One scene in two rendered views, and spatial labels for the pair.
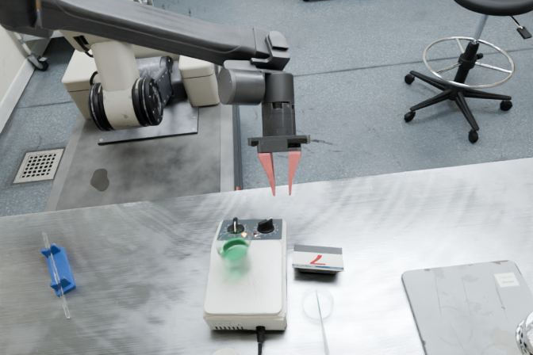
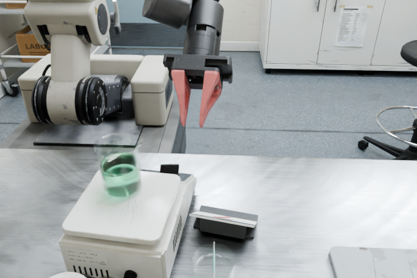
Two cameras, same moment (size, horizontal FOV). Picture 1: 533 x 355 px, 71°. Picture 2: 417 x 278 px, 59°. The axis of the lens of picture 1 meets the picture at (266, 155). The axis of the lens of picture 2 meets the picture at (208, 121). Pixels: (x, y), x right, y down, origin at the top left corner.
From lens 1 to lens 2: 0.28 m
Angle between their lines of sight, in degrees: 19
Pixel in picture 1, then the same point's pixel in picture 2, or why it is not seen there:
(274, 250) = (169, 182)
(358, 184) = (287, 162)
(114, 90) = (61, 81)
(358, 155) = not seen: hidden behind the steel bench
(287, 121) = (209, 44)
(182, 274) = (59, 217)
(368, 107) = not seen: hidden behind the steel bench
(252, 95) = (175, 8)
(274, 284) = (158, 211)
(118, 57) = (73, 50)
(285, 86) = (212, 12)
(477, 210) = not seen: outside the picture
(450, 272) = (394, 254)
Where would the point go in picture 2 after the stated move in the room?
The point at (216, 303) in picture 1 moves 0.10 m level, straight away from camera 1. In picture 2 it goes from (79, 221) to (68, 173)
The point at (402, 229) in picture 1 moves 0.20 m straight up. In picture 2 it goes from (335, 207) to (362, 92)
